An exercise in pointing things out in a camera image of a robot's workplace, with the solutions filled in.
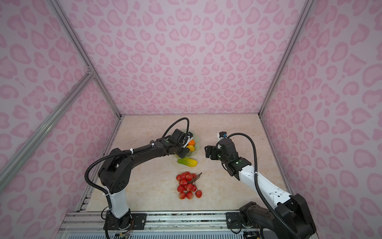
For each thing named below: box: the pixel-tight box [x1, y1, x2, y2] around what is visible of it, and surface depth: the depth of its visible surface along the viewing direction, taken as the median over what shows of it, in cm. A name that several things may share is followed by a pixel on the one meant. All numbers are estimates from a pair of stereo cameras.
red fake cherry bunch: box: [176, 171, 203, 200], surface depth 82 cm
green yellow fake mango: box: [177, 157, 198, 167], surface depth 92 cm
